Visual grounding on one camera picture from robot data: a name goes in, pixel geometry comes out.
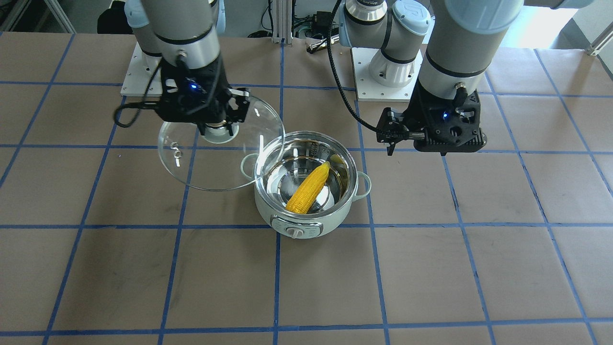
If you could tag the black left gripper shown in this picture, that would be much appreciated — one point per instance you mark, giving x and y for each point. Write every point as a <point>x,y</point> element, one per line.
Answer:
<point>415,120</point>

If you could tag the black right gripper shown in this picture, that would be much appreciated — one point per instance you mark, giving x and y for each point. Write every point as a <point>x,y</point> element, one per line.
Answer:
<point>213,106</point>

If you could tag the glass pot lid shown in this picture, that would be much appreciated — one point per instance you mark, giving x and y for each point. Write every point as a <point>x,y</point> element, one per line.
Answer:
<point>218,161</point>

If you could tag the pale green electric pot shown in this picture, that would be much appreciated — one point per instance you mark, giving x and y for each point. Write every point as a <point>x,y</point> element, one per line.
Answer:
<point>282,168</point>

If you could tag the yellow corn cob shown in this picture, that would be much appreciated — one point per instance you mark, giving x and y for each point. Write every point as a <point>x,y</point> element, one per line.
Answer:
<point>307,192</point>

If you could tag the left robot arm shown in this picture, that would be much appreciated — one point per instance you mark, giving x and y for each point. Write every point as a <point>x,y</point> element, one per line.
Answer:
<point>446,51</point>

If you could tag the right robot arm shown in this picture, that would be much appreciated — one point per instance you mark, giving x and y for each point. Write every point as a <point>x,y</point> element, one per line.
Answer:
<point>176,31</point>

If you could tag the black power adapter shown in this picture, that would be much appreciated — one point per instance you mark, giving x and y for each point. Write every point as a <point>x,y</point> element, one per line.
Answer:
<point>321,20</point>

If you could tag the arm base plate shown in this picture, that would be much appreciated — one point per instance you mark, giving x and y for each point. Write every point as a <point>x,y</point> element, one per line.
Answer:
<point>138,73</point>
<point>379,79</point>

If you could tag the aluminium frame post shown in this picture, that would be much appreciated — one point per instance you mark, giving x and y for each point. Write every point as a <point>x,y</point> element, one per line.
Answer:
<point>282,16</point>

